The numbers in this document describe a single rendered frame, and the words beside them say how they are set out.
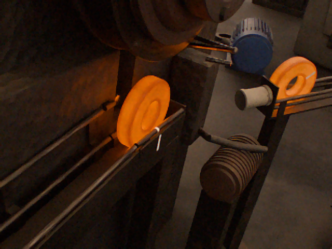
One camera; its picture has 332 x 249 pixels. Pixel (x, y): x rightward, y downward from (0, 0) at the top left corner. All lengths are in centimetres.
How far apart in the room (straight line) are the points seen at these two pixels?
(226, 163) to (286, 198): 88
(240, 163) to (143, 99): 45
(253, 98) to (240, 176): 22
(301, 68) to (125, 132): 61
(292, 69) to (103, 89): 59
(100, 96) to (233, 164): 47
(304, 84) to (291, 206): 80
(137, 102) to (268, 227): 113
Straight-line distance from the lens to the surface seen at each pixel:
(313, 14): 353
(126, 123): 79
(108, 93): 82
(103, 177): 73
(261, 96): 116
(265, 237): 174
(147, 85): 80
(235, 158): 115
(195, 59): 99
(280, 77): 118
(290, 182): 207
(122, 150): 87
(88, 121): 77
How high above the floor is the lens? 118
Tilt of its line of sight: 32 degrees down
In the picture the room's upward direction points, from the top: 11 degrees clockwise
